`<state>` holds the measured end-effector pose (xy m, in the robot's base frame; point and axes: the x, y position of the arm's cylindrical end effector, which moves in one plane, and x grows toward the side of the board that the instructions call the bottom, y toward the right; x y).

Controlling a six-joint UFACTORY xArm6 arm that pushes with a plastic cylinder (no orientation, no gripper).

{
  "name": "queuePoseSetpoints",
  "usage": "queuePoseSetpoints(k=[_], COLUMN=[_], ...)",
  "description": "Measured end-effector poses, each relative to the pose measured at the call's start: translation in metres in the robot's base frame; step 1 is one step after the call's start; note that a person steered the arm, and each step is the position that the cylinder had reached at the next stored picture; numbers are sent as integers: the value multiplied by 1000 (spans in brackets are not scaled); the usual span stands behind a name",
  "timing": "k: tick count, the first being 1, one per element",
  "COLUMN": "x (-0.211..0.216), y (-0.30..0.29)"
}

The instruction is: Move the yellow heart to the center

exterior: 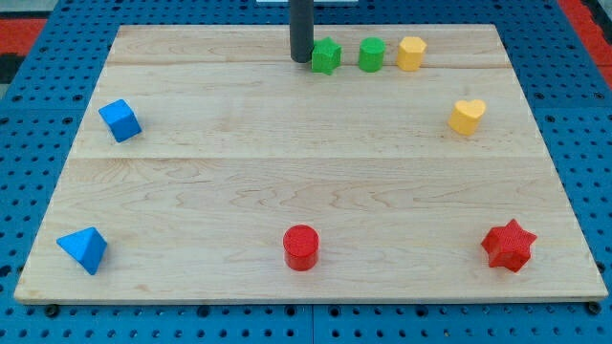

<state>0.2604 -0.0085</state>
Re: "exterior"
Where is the red cylinder block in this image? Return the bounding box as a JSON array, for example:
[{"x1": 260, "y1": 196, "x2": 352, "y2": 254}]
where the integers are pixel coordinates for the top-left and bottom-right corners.
[{"x1": 283, "y1": 225, "x2": 319, "y2": 271}]

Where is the green cylinder block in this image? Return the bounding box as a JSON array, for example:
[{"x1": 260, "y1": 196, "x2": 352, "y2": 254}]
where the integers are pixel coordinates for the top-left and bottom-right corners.
[{"x1": 358, "y1": 37, "x2": 385, "y2": 73}]

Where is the light wooden board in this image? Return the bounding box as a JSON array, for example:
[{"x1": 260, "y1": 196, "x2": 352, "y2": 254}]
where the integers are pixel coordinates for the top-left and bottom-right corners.
[{"x1": 14, "y1": 24, "x2": 608, "y2": 305}]

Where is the blue triangular prism block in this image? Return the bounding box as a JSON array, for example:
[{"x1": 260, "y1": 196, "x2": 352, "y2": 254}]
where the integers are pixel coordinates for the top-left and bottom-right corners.
[{"x1": 56, "y1": 226, "x2": 107, "y2": 275}]

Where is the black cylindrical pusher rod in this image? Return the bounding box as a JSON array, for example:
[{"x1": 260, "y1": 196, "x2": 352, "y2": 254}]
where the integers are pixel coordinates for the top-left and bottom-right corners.
[{"x1": 289, "y1": 0, "x2": 314, "y2": 63}]

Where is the blue cube block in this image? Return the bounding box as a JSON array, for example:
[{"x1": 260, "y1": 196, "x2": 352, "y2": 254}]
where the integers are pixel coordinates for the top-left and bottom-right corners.
[{"x1": 98, "y1": 99, "x2": 142, "y2": 142}]

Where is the green star block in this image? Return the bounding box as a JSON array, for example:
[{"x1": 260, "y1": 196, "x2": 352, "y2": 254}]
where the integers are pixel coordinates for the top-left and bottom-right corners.
[{"x1": 311, "y1": 37, "x2": 341, "y2": 75}]

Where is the yellow heart block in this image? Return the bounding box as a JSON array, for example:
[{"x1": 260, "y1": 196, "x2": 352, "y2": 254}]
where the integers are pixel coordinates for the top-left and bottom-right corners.
[{"x1": 448, "y1": 99, "x2": 487, "y2": 136}]

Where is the yellow hexagon block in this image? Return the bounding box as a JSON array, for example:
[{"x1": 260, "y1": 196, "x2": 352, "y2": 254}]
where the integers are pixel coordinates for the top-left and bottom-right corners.
[{"x1": 396, "y1": 36, "x2": 427, "y2": 72}]

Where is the red star block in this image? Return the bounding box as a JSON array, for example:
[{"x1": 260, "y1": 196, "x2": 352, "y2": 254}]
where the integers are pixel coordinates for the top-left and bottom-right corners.
[{"x1": 481, "y1": 219, "x2": 537, "y2": 272}]

